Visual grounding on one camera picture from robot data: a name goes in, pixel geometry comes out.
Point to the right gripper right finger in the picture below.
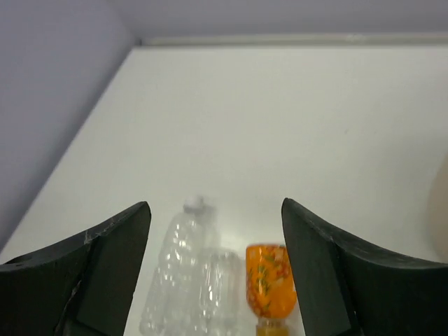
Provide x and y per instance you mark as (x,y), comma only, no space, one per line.
(348,286)

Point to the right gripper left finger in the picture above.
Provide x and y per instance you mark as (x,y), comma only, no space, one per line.
(82,285)

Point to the short orange bottle orange cap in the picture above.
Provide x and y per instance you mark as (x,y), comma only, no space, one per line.
(270,288)

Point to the beige round bin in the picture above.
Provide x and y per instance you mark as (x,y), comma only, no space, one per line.
(437,210)

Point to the clear bottle without cap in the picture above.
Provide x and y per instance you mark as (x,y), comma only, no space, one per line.
(167,307)

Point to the clear bottle blue cap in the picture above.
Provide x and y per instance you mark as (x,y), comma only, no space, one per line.
(219,292)

